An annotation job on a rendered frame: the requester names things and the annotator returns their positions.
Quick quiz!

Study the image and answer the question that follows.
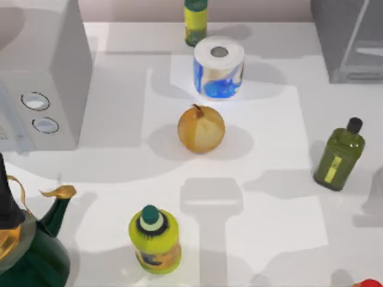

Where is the grey cabinet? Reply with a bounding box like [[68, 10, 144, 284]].
[[310, 0, 383, 84]]

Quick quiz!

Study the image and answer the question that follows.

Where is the pale microwave oven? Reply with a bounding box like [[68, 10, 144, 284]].
[[0, 0, 93, 154]]

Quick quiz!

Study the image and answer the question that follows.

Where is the yellow onion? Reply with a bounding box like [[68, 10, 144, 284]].
[[177, 103, 226, 154]]

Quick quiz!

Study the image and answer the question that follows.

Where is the dark green gold teapot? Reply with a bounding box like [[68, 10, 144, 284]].
[[0, 175, 77, 287]]

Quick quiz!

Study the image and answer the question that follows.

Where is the red object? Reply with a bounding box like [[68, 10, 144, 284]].
[[352, 279, 383, 287]]

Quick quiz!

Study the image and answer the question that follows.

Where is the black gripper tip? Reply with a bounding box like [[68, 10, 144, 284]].
[[0, 152, 26, 231]]

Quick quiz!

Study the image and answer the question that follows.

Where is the large microwave knob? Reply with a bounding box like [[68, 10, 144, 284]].
[[20, 91, 51, 112]]

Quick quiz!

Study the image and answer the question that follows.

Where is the lime green round bottle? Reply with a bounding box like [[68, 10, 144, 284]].
[[128, 204, 183, 274]]

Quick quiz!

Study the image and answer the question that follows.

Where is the white blue paper roll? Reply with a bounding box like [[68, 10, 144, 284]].
[[193, 36, 245, 100]]

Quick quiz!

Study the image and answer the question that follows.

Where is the small microwave knob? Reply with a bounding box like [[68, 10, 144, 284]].
[[31, 117, 60, 134]]

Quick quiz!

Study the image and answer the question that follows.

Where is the olive green square bottle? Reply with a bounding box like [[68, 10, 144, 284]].
[[313, 117, 366, 191]]

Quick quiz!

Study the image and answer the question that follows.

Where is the tall green yellow bottle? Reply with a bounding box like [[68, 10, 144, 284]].
[[184, 0, 208, 47]]

